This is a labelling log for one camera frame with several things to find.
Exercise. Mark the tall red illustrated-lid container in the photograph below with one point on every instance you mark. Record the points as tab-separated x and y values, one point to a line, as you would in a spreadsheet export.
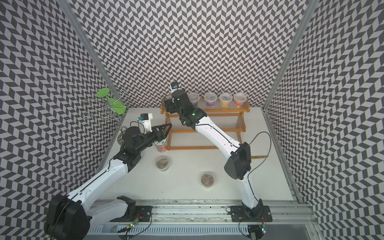
161	146

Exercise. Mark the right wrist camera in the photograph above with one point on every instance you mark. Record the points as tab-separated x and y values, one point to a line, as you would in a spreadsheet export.
174	86

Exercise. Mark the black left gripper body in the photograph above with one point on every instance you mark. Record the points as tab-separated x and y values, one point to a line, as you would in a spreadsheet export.
148	139

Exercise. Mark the right metal corner post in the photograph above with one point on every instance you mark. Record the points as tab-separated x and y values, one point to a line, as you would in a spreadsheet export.
303	24

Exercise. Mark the red seed container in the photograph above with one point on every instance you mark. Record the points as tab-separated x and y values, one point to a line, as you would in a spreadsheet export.
240	99

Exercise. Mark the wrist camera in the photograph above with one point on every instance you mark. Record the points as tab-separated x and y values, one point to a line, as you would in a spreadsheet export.
174	86
146	120

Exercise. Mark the metal corner post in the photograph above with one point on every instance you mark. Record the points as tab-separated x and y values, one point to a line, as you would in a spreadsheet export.
303	24
68	12

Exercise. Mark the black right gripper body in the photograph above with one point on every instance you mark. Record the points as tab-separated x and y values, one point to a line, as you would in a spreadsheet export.
179	110

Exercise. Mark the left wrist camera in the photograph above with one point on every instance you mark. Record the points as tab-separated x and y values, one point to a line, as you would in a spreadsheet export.
146	120

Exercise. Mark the red-label seed container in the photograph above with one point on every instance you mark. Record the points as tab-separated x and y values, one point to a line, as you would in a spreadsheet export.
194	99

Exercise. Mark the chrome stand with green cups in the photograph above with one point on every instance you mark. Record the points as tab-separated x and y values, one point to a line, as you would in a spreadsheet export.
104	108

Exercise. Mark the dark seed container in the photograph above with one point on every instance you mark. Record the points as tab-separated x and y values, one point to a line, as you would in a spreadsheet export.
210	99

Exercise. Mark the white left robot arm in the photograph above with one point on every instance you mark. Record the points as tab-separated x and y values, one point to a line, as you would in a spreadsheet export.
70	216

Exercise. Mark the orange seed container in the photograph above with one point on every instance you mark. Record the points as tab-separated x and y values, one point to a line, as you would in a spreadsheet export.
225	99

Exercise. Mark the green seed container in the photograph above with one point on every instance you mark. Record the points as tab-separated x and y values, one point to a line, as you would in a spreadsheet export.
163	163

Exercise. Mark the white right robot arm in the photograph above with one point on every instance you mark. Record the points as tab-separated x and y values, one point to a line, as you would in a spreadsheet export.
238	155

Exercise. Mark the metal base rail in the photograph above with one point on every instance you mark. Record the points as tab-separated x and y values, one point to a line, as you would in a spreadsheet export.
213	219

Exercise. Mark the left metal corner post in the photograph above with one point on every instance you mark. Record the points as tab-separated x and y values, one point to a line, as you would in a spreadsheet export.
68	12

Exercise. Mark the golden patterned knife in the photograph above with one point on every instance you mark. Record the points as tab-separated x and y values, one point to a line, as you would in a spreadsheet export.
258	157

